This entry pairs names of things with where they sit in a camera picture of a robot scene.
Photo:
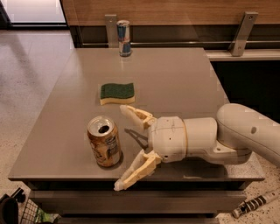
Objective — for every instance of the black object on floor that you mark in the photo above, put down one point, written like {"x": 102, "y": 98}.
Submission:
{"x": 9, "y": 206}

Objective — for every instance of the wire basket with green item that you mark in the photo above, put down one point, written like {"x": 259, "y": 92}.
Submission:
{"x": 33, "y": 214}

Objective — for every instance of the right metal bracket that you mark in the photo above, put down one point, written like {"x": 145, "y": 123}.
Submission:
{"x": 237, "y": 46}

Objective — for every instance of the black white striped tool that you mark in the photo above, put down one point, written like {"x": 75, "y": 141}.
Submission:
{"x": 253, "y": 204}

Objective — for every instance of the redbull can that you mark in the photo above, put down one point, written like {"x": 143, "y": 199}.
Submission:
{"x": 123, "y": 34}

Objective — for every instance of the left metal bracket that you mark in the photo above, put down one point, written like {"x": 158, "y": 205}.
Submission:
{"x": 110, "y": 22}

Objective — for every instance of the grey drawer front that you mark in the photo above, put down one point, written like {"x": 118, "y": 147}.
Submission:
{"x": 138, "y": 202}

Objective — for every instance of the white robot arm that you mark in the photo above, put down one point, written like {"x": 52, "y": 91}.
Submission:
{"x": 229, "y": 138}

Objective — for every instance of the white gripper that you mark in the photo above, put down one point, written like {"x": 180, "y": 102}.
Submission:
{"x": 168, "y": 136}

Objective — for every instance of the metal bracket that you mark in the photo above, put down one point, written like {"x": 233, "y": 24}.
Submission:
{"x": 237, "y": 46}
{"x": 110, "y": 22}

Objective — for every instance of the green yellow sponge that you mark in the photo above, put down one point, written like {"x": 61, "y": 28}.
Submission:
{"x": 117, "y": 93}

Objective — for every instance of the orange soda can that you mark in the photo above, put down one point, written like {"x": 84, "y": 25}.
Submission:
{"x": 103, "y": 136}

